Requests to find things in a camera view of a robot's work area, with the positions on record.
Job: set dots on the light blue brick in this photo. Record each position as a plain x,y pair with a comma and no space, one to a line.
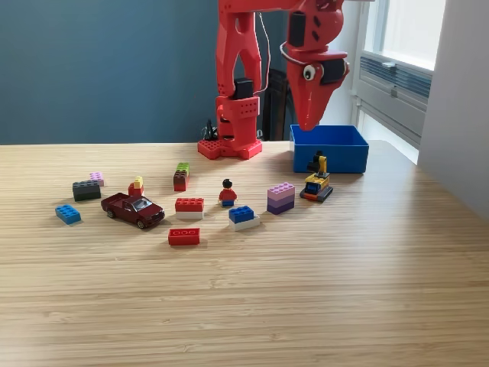
68,214

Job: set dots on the toy figure red shirt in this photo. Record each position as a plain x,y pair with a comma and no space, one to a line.
228,195

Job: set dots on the yellow toy digger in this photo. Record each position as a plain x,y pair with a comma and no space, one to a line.
315,187

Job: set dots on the red brick with circles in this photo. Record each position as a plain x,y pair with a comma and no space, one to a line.
183,238

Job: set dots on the blue plastic bin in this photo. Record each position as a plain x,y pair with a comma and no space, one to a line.
336,158

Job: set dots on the dark red toy car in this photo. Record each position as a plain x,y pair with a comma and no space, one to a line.
130,210

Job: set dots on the yellow red white brick stack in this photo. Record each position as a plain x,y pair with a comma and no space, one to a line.
135,187

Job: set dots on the grey window vent unit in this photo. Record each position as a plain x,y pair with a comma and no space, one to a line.
401,103

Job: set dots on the blue on white brick stack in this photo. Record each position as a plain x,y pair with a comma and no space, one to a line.
240,215

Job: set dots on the black brick stack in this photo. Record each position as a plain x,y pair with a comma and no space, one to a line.
86,190

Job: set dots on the wide red on white bricks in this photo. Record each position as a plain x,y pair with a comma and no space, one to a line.
189,206

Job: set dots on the green brown red brick stack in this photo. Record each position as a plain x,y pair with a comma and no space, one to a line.
180,179

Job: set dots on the pink and purple brick stack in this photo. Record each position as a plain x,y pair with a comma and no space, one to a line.
280,200

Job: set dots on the black table clamp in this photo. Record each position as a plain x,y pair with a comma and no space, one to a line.
209,132

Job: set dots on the white framed window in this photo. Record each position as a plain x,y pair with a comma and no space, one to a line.
412,30

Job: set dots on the black chair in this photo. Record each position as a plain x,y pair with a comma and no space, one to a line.
279,114

